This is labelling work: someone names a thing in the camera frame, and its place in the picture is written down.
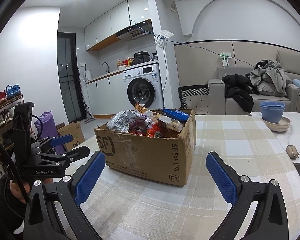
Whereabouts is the white electric kettle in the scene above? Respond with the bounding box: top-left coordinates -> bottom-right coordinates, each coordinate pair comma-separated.
84,70 -> 92,82

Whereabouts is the white washing machine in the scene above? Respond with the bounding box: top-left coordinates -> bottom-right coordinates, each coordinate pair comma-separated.
122,63 -> 164,109

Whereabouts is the red chocolate pie packet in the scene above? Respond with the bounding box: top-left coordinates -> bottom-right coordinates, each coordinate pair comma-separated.
146,123 -> 168,138

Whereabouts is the white red snack bag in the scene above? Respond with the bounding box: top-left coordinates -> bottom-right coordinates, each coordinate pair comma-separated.
134,102 -> 154,117

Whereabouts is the clear cracker packet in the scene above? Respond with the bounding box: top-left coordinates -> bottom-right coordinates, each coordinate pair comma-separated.
144,112 -> 184,132

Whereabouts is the silver purple snack bag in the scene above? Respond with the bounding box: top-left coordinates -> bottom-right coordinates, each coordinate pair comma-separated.
106,110 -> 154,133

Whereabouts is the checkered tablecloth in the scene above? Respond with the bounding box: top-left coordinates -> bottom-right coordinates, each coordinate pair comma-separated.
81,115 -> 300,239

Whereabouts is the kitchen faucet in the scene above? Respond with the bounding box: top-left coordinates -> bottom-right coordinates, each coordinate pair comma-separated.
102,62 -> 110,74

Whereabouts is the beige key pouch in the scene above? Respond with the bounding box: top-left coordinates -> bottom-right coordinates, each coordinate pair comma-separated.
286,145 -> 300,160

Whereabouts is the beige plate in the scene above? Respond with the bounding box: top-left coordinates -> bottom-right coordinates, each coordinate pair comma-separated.
262,116 -> 291,132

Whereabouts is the red chip snack bag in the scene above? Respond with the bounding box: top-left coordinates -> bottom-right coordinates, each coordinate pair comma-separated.
129,122 -> 155,136

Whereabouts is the grey sofa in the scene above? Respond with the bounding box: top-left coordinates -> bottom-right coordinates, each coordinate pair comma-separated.
208,49 -> 300,115

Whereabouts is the range hood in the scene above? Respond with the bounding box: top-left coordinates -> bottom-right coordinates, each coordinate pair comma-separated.
116,20 -> 153,41

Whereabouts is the person's left hand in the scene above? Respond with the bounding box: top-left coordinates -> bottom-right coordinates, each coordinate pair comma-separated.
10,181 -> 31,204

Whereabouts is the white kitchen cabinet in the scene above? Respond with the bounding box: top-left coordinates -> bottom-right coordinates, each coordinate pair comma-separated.
87,73 -> 130,115

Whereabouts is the SF Express cardboard box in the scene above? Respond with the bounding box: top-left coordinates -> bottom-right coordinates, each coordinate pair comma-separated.
94,109 -> 196,186

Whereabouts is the blue cookie packet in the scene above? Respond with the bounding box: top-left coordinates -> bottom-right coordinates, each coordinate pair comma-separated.
162,108 -> 190,123

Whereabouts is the blue bowl stack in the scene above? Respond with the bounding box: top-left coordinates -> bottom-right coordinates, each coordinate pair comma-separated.
259,101 -> 286,123

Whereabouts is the black jacket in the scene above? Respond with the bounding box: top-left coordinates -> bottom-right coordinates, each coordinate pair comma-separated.
222,74 -> 256,113

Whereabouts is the grey hoodie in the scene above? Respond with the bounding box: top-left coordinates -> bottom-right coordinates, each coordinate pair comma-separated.
245,60 -> 292,97

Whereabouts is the small cardboard box on floor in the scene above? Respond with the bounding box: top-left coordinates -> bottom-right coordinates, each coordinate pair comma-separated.
57,122 -> 85,151

